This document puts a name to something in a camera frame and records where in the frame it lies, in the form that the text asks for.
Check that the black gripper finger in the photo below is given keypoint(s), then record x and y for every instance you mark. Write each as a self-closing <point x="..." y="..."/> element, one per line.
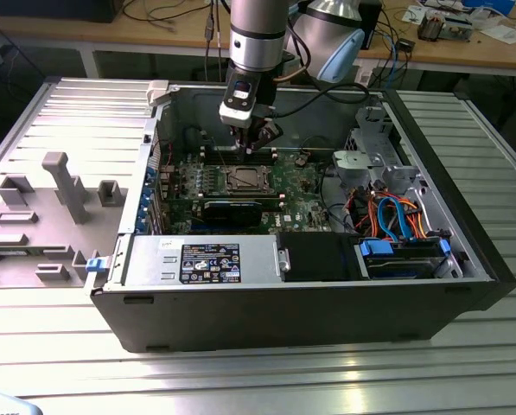
<point x="269" y="132"/>
<point x="240" y="138"/>

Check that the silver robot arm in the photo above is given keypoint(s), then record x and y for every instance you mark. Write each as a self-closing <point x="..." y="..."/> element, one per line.
<point x="257" y="47"/>

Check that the black RAM slot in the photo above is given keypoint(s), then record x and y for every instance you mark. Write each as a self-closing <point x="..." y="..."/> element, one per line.
<point x="271" y="154"/>
<point x="271" y="163"/>
<point x="271" y="158"/>
<point x="271" y="151"/>

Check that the metal locking lever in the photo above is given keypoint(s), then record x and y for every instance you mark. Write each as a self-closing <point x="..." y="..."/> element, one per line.
<point x="219" y="152"/>

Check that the CPU socket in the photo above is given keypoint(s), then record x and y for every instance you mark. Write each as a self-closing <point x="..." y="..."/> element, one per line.
<point x="246" y="191"/>

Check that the round coin battery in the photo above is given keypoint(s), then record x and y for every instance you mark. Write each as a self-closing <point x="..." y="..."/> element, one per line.
<point x="301" y="161"/>

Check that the green motherboard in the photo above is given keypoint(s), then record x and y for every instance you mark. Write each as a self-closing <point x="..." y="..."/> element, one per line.
<point x="303" y="192"/>

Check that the black graphics card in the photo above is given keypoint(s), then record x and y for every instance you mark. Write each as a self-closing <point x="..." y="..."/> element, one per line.
<point x="231" y="215"/>

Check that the silver metal drive cage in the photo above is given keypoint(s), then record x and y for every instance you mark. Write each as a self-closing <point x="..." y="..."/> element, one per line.
<point x="354" y="166"/>

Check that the white label card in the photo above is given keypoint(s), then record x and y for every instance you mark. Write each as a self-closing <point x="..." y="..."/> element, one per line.
<point x="363" y="77"/>

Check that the wooden desk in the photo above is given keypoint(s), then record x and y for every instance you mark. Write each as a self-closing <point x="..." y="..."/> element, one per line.
<point x="162" y="30"/>

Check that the black upright box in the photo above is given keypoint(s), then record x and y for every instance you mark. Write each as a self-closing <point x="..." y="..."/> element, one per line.
<point x="373" y="21"/>

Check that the small black device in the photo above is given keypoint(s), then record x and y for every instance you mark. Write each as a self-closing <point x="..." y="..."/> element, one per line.
<point x="405" y="44"/>

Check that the silver power supply unit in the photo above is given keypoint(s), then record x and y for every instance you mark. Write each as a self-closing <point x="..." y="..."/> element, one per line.
<point x="154" y="259"/>

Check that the hard disk in blue carrier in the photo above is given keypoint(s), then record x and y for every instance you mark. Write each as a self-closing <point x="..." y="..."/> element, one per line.
<point x="376" y="250"/>

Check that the copper coil transformer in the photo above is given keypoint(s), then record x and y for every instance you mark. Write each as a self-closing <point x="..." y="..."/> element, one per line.
<point x="428" y="28"/>

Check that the black PC case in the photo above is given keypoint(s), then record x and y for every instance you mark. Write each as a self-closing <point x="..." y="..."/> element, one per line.
<point x="283" y="320"/>

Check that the blue plastic latch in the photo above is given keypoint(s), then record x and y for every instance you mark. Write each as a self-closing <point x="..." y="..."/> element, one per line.
<point x="94" y="265"/>

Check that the circuit board device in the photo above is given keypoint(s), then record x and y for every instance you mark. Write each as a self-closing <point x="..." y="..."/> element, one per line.
<point x="456" y="28"/>

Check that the grey parts rack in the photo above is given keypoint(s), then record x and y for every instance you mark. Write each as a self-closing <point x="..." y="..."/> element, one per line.
<point x="46" y="235"/>

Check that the large black box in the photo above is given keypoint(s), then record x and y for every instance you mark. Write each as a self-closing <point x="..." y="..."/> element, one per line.
<point x="46" y="10"/>

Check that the blue box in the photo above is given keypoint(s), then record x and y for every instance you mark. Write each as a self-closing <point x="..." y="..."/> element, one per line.
<point x="491" y="5"/>

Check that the white papers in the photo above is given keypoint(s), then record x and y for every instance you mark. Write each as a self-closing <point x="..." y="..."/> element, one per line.
<point x="506" y="33"/>

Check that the green RAM stick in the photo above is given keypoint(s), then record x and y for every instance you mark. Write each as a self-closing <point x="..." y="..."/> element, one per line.
<point x="7" y="252"/>

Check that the white rounded device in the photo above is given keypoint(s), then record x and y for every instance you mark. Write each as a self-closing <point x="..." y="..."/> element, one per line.
<point x="2" y="404"/>

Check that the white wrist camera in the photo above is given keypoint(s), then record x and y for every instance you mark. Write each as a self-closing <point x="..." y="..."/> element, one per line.
<point x="236" y="114"/>

